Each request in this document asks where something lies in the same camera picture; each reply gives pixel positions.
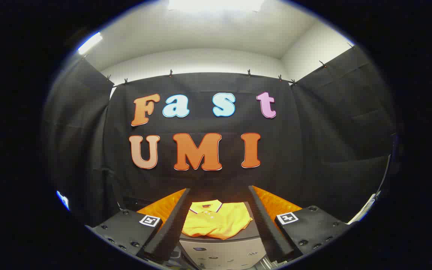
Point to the grey cabinet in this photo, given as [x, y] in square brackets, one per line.
[219, 255]

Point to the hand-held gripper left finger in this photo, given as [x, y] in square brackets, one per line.
[173, 228]

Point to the wide ceiling light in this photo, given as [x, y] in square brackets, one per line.
[216, 4]

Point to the row of black backdrop clips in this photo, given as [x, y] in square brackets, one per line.
[170, 73]

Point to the narrow ceiling light strip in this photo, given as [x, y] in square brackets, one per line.
[89, 43]

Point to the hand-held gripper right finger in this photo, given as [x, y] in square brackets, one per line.
[266, 228]

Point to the white panel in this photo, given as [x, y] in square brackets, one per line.
[364, 210]

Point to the black backdrop cloth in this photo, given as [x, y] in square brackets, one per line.
[313, 150]

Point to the yellow polo shirt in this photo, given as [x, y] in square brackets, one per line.
[216, 225]

